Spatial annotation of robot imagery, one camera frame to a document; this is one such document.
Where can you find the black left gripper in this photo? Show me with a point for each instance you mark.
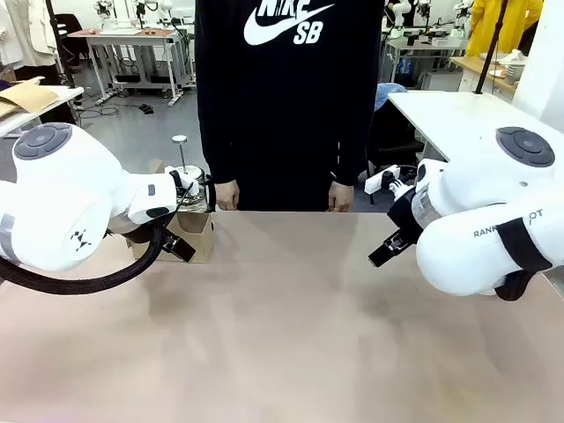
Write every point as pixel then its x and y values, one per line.
pixel 178 247

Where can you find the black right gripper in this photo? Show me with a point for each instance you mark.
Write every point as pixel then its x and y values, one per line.
pixel 407 216

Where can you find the person right forearm black sleeve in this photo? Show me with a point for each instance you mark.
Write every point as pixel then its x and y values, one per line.
pixel 218 145

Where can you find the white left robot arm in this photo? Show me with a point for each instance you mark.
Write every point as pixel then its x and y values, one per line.
pixel 57 198

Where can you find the person left forearm black sleeve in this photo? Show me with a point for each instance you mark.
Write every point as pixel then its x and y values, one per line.
pixel 352 145

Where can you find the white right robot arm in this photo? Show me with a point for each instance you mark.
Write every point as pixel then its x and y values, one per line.
pixel 476 185

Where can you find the brown cardboard cup carrier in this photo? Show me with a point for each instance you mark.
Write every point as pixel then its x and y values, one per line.
pixel 200 238

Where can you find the person left hand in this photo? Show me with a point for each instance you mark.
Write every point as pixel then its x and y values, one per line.
pixel 340 197

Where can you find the person right hand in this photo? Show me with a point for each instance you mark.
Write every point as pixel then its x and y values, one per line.
pixel 228 196

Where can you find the glass french press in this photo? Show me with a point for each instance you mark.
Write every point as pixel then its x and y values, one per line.
pixel 196 198

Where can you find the black chair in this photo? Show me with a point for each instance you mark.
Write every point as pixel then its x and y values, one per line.
pixel 392 145

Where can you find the large white table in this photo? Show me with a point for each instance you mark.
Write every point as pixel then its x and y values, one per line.
pixel 458 114

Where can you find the blue cloth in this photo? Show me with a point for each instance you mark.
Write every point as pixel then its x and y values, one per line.
pixel 388 94

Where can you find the white power strip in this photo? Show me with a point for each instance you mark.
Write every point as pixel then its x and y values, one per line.
pixel 105 98

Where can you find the person torso black sweatshirt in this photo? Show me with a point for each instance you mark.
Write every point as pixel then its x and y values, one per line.
pixel 286 110

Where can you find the white side table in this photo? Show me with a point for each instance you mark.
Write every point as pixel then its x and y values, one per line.
pixel 39 110

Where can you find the wooden table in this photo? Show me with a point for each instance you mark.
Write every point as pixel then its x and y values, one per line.
pixel 480 70

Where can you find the white lab bench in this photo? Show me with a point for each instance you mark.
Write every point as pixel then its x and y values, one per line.
pixel 423 46

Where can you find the brown cardboard sheets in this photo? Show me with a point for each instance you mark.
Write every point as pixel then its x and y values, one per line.
pixel 26 97

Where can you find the grey-framed lab table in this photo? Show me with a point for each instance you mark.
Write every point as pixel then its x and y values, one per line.
pixel 132 37

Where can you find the stack of white bowls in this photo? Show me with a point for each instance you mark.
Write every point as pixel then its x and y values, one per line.
pixel 513 72

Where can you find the thin black stand pole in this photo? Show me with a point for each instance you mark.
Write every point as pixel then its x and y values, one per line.
pixel 489 48

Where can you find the black tripod pole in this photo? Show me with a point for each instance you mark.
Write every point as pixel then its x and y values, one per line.
pixel 59 44

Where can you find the person in yellow coat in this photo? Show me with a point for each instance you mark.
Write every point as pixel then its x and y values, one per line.
pixel 506 26

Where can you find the person in white jacket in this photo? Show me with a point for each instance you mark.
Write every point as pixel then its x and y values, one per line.
pixel 24 31

